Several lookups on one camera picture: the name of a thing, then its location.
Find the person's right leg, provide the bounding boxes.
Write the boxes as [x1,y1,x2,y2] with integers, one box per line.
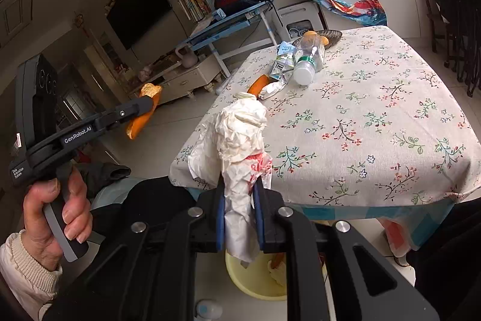
[408,199,481,321]

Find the person's left forearm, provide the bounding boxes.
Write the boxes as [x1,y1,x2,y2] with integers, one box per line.
[0,233,63,321]

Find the green and blue drink carton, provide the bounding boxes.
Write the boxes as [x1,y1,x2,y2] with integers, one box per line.
[268,42,297,85]

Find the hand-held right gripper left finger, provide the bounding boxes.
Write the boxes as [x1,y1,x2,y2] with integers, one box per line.
[43,184,226,321]

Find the white round container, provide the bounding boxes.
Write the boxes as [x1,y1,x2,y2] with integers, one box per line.
[195,299,225,320]

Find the dark grey jacket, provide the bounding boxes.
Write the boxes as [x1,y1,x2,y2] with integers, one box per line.
[77,162,132,194]

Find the row of books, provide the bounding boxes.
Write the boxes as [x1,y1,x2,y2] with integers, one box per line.
[178,0,216,23]

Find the yellow plastic bin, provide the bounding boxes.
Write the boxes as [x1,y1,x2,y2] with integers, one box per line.
[225,248,327,303]

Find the clear plastic bottle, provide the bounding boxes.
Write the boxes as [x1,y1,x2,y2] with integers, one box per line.
[292,43,318,85]

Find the blue study desk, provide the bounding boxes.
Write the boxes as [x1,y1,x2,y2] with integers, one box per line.
[176,0,279,77]

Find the brown woven fruit tray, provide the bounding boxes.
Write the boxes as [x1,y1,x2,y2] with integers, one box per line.
[301,29,343,50]

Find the orange peel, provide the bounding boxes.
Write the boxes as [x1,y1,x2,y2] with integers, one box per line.
[126,82,163,140]
[248,76,272,98]

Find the dark wooden chair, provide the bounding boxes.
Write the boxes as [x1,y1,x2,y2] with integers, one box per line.
[408,0,448,53]

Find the white display cabinet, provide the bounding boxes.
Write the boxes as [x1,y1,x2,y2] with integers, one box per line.
[84,29,132,96]

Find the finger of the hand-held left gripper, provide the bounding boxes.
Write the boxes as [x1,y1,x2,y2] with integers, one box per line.
[49,95,153,161]

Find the folded black chairs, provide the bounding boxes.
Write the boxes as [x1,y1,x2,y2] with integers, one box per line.
[443,16,481,98]

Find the light blue chair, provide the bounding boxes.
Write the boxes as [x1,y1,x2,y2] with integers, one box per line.
[90,184,130,211]

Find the white paper wrapper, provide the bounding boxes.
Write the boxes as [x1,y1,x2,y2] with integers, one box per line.
[187,91,273,263]

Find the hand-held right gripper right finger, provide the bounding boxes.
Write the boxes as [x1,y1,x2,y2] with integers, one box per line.
[252,180,440,321]

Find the person's left hand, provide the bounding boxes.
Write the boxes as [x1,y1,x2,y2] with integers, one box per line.
[23,169,93,273]

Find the white floor appliance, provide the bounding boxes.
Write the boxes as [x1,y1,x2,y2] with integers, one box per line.
[271,2,327,43]

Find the black television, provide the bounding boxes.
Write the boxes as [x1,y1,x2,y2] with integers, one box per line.
[106,0,173,51]

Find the white television stand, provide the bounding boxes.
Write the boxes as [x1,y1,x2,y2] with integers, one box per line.
[128,60,222,105]

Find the crumpled white tissue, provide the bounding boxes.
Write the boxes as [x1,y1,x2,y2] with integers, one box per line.
[261,80,287,100]

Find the floral beige tablecloth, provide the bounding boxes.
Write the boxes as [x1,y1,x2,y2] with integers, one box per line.
[169,26,472,207]

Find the pink vase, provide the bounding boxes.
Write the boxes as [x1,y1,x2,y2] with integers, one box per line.
[175,46,198,69]

